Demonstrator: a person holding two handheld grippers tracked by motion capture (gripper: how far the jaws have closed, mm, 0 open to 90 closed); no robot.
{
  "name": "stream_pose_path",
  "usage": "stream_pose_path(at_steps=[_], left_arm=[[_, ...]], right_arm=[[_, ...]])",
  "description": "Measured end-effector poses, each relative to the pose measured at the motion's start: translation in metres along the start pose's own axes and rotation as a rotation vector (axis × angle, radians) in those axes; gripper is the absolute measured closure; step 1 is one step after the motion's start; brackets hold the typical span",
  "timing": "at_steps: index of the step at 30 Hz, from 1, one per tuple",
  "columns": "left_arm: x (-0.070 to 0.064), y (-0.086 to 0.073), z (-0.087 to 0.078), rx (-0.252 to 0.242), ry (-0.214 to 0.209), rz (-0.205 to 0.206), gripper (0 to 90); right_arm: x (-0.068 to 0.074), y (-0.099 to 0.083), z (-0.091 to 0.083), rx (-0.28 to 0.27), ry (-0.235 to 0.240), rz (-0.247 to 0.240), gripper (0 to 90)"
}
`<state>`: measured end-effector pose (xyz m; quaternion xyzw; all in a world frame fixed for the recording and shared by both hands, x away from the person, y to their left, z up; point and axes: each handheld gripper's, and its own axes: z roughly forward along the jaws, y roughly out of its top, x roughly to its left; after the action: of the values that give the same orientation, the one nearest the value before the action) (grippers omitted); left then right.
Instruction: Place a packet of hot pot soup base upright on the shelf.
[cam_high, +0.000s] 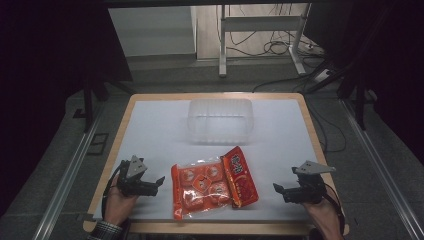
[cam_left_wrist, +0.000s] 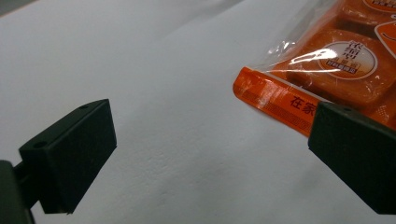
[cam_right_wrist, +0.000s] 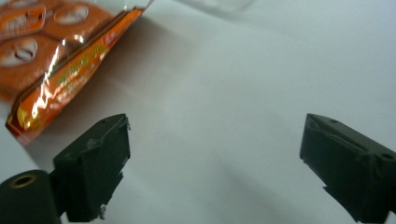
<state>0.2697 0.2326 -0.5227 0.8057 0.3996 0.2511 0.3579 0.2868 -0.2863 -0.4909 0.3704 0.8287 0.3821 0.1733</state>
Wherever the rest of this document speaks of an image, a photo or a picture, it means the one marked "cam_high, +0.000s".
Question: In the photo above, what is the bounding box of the white cabinet panel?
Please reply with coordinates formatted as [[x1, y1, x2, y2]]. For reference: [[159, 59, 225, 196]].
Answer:
[[107, 5, 198, 58]]

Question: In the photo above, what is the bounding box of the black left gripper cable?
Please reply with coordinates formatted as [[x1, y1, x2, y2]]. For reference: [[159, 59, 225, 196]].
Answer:
[[101, 165, 123, 218]]

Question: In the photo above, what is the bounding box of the clear plastic container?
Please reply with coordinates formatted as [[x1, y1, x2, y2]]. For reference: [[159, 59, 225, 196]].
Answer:
[[185, 97, 255, 146]]

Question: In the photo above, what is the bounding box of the silver wristband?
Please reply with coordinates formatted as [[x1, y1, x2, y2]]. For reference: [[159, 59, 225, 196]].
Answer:
[[87, 219, 124, 240]]

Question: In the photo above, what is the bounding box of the black floor plate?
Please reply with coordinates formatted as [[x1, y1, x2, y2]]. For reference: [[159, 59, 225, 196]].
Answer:
[[86, 132, 110, 156]]

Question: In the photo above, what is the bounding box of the black metal stand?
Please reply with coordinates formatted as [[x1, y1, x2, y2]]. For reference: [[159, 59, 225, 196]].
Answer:
[[80, 75, 136, 134], [301, 49, 378, 132]]

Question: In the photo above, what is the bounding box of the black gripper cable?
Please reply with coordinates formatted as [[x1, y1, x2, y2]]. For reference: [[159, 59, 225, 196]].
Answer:
[[101, 165, 123, 218], [320, 183, 346, 234]]

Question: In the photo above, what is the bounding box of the long black floor cable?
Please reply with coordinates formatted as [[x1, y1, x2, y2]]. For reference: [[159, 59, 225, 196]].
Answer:
[[251, 71, 348, 154]]

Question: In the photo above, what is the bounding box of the clear bag of orange packets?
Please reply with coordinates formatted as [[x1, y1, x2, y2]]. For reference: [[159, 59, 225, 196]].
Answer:
[[170, 159, 235, 222]]

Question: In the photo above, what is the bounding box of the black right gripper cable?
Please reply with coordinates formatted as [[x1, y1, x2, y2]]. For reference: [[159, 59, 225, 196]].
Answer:
[[320, 183, 346, 234]]

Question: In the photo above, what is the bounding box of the aluminium floor rail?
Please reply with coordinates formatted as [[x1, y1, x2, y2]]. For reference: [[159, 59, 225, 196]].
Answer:
[[339, 99, 424, 240], [31, 105, 105, 240]]

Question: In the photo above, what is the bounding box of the white metal desk frame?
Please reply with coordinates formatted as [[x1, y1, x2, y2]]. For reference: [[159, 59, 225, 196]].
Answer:
[[217, 3, 313, 79]]

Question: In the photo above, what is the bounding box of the tangle of black floor cables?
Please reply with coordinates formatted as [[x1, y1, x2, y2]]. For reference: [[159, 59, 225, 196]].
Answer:
[[225, 3, 323, 58]]

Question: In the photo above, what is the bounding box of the person's left hand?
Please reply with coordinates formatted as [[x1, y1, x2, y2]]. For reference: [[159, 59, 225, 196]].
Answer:
[[104, 175, 140, 228]]

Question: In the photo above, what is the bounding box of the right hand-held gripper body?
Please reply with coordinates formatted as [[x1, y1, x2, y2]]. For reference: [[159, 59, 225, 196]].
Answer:
[[289, 160, 337, 205]]

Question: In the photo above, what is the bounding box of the orange red snack packet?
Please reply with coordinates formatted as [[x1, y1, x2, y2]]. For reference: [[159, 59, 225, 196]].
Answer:
[[220, 145, 260, 209]]

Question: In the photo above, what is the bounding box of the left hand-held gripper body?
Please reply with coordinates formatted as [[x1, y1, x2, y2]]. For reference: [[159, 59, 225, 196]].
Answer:
[[115, 154, 155, 198]]

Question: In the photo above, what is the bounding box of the white power strip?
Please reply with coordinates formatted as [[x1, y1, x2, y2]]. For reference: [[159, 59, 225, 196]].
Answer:
[[312, 67, 332, 84]]

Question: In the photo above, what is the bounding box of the white table mat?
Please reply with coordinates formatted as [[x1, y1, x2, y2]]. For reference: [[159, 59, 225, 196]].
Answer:
[[93, 98, 322, 224]]

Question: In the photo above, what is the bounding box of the person's right hand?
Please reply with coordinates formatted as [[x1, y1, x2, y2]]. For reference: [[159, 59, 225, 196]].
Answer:
[[302, 199, 345, 240]]

